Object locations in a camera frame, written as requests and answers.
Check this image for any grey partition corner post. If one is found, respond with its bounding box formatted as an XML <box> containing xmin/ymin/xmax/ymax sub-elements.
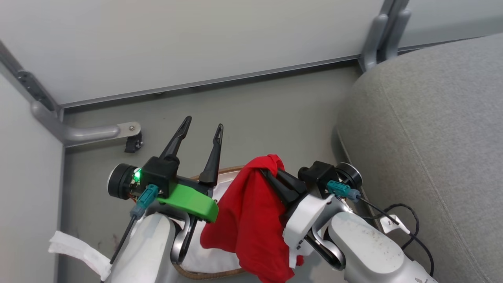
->
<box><xmin>0</xmin><ymin>39</ymin><xmax>63</xmax><ymax>118</ymax></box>

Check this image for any white cloth strip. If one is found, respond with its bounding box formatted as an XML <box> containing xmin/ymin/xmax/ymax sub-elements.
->
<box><xmin>48</xmin><ymin>230</ymin><xmax>113</xmax><ymax>282</ymax></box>

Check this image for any grey curved partition foot bracket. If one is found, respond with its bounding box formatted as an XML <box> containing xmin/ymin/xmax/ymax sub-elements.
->
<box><xmin>31</xmin><ymin>101</ymin><xmax>141</xmax><ymax>148</ymax></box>

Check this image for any black cable teal plug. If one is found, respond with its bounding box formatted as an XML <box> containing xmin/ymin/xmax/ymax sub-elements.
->
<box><xmin>109</xmin><ymin>184</ymin><xmax>159</xmax><ymax>265</ymax></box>
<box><xmin>327</xmin><ymin>180</ymin><xmax>435</xmax><ymax>278</ymax></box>

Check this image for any grey fabric sofa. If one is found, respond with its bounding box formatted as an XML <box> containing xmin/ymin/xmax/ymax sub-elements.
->
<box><xmin>331</xmin><ymin>33</ymin><xmax>503</xmax><ymax>283</ymax></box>

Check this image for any white cable label tag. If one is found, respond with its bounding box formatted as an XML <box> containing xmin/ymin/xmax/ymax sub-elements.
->
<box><xmin>380</xmin><ymin>215</ymin><xmax>401</xmax><ymax>235</ymax></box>

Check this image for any grey metal partition base rail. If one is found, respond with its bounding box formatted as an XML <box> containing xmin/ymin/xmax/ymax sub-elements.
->
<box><xmin>59</xmin><ymin>35</ymin><xmax>496</xmax><ymax>110</ymax></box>

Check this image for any black rubber foot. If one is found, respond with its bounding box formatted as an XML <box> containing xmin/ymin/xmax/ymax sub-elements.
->
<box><xmin>124</xmin><ymin>133</ymin><xmax>143</xmax><ymax>154</ymax></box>

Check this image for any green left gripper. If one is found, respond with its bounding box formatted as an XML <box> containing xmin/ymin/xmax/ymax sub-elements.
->
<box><xmin>156</xmin><ymin>116</ymin><xmax>224</xmax><ymax>223</ymax></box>

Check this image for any black left cable teal plug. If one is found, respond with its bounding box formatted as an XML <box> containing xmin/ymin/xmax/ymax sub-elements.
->
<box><xmin>109</xmin><ymin>184</ymin><xmax>159</xmax><ymax>265</ymax></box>

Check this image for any black right cable teal plug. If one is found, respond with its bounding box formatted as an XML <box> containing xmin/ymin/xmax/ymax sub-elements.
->
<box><xmin>327</xmin><ymin>180</ymin><xmax>435</xmax><ymax>278</ymax></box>

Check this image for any red clothing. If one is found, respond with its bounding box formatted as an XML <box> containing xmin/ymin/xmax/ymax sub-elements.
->
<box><xmin>200</xmin><ymin>154</ymin><xmax>305</xmax><ymax>283</ymax></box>

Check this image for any white laundry basket brown rim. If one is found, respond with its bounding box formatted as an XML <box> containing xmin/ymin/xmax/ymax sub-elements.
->
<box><xmin>172</xmin><ymin>165</ymin><xmax>247</xmax><ymax>281</ymax></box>

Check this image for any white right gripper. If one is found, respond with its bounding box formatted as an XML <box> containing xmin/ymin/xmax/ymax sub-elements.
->
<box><xmin>261</xmin><ymin>169</ymin><xmax>336</xmax><ymax>270</ymax></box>

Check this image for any grey double partition foot bracket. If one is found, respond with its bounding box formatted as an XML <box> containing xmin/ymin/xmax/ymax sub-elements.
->
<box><xmin>358</xmin><ymin>0</ymin><xmax>412</xmax><ymax>73</ymax></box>

